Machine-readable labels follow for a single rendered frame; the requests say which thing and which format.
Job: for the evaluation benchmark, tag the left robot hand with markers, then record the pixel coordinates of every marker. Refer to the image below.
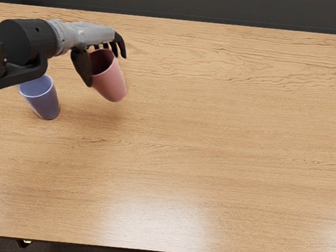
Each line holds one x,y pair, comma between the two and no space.
81,34

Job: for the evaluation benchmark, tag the pink cup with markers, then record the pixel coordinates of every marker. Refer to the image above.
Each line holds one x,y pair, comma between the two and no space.
110,78

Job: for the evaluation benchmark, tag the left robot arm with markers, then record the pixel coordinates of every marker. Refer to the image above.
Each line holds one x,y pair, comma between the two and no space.
21,46

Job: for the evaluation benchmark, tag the lavender cup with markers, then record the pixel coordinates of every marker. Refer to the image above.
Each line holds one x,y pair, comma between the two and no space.
42,99

